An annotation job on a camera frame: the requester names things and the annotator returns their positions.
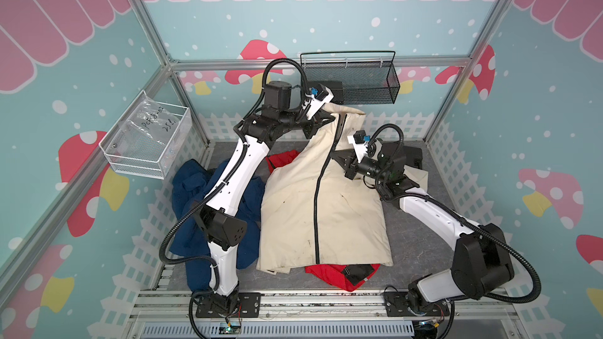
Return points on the black plastic case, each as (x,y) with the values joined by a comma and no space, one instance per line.
(414,157)

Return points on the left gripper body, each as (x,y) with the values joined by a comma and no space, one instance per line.
(295,118)

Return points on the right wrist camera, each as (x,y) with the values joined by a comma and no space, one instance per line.
(361,143)

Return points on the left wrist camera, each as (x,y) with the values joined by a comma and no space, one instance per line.
(318,97)

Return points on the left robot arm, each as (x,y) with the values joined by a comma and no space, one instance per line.
(216,212)

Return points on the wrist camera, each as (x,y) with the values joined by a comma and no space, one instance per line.
(361,143)
(318,97)

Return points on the black box in basket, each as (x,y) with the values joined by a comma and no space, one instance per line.
(336,88)

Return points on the black mesh wall basket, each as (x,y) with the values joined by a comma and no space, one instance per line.
(368,77)

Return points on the clear plastic bag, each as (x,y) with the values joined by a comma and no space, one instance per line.
(153,127)

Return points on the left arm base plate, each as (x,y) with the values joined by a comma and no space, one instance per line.
(237,304)

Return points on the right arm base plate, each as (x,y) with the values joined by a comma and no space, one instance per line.
(404,304)

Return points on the red jacket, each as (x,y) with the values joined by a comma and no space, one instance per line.
(344,277)

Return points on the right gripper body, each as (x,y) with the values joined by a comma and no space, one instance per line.
(368,169)

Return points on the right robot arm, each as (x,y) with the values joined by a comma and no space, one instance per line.
(482,260)

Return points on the beige jacket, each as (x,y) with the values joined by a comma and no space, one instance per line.
(313,215)

